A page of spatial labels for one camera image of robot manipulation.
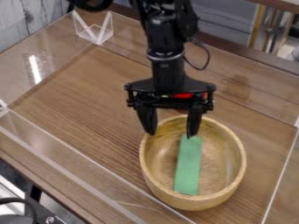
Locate gold metal chair frame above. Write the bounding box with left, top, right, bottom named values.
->
left=248, top=3, right=295, bottom=55

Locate black table leg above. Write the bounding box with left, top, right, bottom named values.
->
left=29, top=185, right=43, bottom=202

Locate green flat stick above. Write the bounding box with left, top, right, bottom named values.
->
left=172, top=135, right=201, bottom=196

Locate clear acrylic front panel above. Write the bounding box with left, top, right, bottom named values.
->
left=0, top=101, right=195, bottom=224

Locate brown wooden bowl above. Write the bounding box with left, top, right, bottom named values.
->
left=139, top=115, right=247, bottom=211

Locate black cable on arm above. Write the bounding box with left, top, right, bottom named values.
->
left=181, top=38, right=211, bottom=72

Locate red plush tomato toy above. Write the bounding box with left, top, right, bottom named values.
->
left=172, top=92, right=207, bottom=99

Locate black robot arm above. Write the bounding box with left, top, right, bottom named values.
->
left=124, top=0, right=216, bottom=137

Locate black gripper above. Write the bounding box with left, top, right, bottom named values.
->
left=124, top=52, right=216, bottom=138

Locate clear acrylic corner bracket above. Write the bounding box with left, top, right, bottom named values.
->
left=71, top=11, right=113, bottom=46

